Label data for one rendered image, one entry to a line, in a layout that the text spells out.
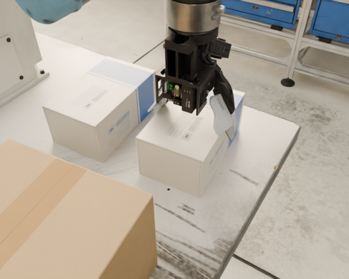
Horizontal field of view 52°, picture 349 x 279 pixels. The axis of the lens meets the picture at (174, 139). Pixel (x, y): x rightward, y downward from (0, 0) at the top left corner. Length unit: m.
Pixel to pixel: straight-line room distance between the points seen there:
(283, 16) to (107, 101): 1.52
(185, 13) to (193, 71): 0.08
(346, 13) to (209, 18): 1.54
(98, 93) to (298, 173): 1.16
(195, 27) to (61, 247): 0.31
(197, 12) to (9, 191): 0.31
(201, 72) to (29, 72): 0.49
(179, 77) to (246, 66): 1.82
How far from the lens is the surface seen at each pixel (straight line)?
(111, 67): 0.76
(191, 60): 0.50
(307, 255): 1.43
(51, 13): 0.44
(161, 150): 0.57
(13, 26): 0.85
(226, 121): 0.59
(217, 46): 0.57
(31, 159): 0.48
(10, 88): 0.88
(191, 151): 0.56
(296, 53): 2.10
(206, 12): 0.48
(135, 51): 2.44
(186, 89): 0.51
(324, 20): 2.01
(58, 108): 0.67
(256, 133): 0.74
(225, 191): 0.62
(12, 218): 0.43
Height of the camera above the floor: 1.18
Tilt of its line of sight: 43 degrees down
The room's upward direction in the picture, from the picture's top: straight up
